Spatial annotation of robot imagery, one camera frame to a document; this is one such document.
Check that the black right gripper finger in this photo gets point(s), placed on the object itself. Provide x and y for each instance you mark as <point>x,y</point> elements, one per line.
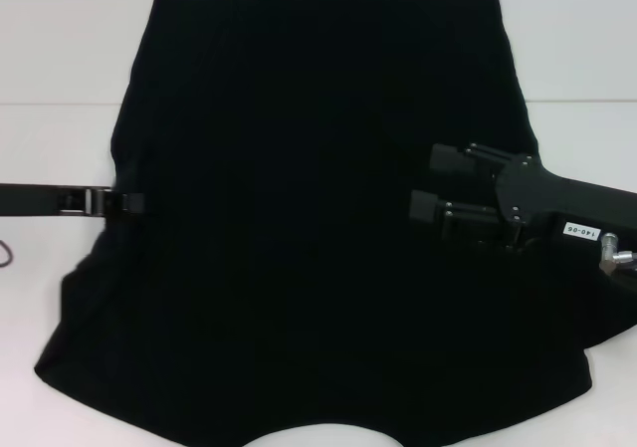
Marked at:
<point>425,207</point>
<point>450,158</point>

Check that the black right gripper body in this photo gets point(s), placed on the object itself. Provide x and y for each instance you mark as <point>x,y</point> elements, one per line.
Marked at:
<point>537,203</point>

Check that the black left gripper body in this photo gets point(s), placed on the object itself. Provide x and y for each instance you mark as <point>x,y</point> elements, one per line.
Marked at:
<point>35,199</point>

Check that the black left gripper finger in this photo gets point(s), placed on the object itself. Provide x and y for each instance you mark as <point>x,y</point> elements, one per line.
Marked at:
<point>132,203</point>

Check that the black t-shirt with FREE print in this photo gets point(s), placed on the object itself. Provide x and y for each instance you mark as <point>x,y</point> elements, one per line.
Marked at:
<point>298,168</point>

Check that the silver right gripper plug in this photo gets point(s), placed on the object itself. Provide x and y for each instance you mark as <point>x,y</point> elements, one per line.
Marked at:
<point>609,255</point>

